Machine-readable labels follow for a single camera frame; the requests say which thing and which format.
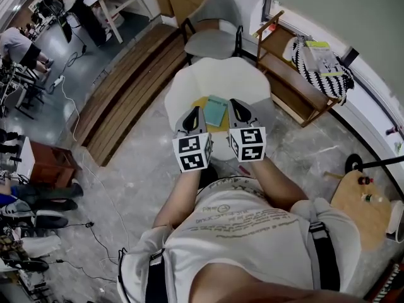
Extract wooden slatted steps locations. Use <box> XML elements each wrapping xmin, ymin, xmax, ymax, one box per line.
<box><xmin>69</xmin><ymin>23</ymin><xmax>190</xmax><ymax>167</ymax></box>

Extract grey and black round device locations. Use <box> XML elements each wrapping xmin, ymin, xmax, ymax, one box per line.
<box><xmin>33</xmin><ymin>209</ymin><xmax>69</xmax><ymax>230</ymax></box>

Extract black floor stand with pole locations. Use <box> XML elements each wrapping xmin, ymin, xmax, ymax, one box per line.
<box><xmin>345</xmin><ymin>153</ymin><xmax>404</xmax><ymax>172</ymax></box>

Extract black white patterned bag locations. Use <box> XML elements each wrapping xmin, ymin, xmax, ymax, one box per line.
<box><xmin>283</xmin><ymin>33</ymin><xmax>355</xmax><ymax>107</ymax></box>

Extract brown wooden cabinet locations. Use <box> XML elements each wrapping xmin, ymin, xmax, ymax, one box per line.
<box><xmin>15</xmin><ymin>136</ymin><xmax>81</xmax><ymax>189</ymax></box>

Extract round wooden side table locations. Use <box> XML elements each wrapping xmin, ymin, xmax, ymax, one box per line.
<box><xmin>324</xmin><ymin>170</ymin><xmax>392</xmax><ymax>252</ymax></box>

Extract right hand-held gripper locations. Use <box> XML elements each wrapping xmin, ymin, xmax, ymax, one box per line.
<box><xmin>227</xmin><ymin>98</ymin><xmax>268</xmax><ymax>163</ymax></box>

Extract person's white printed T-shirt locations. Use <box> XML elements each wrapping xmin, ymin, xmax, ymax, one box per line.
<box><xmin>116</xmin><ymin>177</ymin><xmax>362</xmax><ymax>303</ymax></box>

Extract yellow round cushion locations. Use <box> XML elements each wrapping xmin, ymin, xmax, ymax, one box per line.
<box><xmin>189</xmin><ymin>95</ymin><xmax>230</xmax><ymax>133</ymax></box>

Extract yellow-green edged magazine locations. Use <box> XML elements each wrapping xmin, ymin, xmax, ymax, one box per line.
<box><xmin>304</xmin><ymin>40</ymin><xmax>345</xmax><ymax>78</ymax></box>

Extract teal booklet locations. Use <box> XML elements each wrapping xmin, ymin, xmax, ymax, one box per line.
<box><xmin>201</xmin><ymin>95</ymin><xmax>229</xmax><ymax>128</ymax></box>

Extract person's right forearm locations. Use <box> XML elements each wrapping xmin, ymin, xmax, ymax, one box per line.
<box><xmin>249</xmin><ymin>156</ymin><xmax>309</xmax><ymax>216</ymax></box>

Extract red and black patterned mat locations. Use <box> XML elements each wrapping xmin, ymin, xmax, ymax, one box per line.
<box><xmin>362</xmin><ymin>259</ymin><xmax>404</xmax><ymax>303</ymax></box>

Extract white flower-shaped table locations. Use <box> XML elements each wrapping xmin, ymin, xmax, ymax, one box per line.
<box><xmin>164</xmin><ymin>57</ymin><xmax>275</xmax><ymax>162</ymax></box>

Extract person's bare neck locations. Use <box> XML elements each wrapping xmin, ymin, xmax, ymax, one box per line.
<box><xmin>192</xmin><ymin>261</ymin><xmax>367</xmax><ymax>303</ymax></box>

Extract white bin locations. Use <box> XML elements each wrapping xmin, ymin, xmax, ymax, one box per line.
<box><xmin>385</xmin><ymin>199</ymin><xmax>404</xmax><ymax>241</ymax></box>

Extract black harness strap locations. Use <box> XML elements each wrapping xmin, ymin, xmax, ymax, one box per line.
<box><xmin>148</xmin><ymin>247</ymin><xmax>168</xmax><ymax>303</ymax></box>
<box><xmin>307</xmin><ymin>222</ymin><xmax>342</xmax><ymax>293</ymax></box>

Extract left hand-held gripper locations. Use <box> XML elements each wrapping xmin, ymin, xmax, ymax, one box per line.
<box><xmin>172</xmin><ymin>105</ymin><xmax>214</xmax><ymax>173</ymax></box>

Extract wooden shelf rack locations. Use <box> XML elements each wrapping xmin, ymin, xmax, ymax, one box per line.
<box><xmin>251</xmin><ymin>10</ymin><xmax>343</xmax><ymax>128</ymax></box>

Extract grey armchair with black frame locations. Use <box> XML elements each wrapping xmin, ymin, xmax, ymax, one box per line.
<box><xmin>180</xmin><ymin>0</ymin><xmax>244</xmax><ymax>66</ymax></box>

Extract person's left forearm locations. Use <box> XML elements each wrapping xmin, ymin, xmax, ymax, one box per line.
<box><xmin>152</xmin><ymin>169</ymin><xmax>203</xmax><ymax>230</ymax></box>

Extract white cable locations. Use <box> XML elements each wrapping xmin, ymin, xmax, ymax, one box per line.
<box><xmin>61</xmin><ymin>80</ymin><xmax>130</xmax><ymax>258</ymax></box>

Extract person's black trousers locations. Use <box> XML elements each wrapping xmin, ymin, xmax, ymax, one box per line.
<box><xmin>198</xmin><ymin>165</ymin><xmax>218</xmax><ymax>189</ymax></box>

